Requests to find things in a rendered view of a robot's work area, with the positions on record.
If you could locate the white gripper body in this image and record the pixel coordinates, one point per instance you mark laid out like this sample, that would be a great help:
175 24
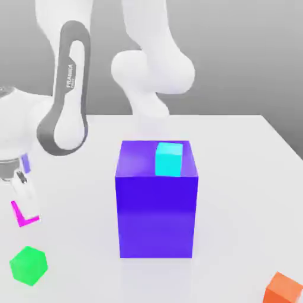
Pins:
26 198

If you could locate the small cyan cube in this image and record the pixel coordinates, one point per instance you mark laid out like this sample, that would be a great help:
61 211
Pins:
168 161

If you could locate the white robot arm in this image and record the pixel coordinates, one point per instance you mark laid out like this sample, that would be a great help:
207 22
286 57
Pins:
151 71

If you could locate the small orange cube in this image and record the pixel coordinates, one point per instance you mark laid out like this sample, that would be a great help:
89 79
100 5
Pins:
282 290

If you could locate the small green cube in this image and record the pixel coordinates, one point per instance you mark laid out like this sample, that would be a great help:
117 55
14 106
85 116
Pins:
28 266

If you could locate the large purple box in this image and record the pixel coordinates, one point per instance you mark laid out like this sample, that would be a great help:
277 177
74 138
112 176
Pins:
156 213

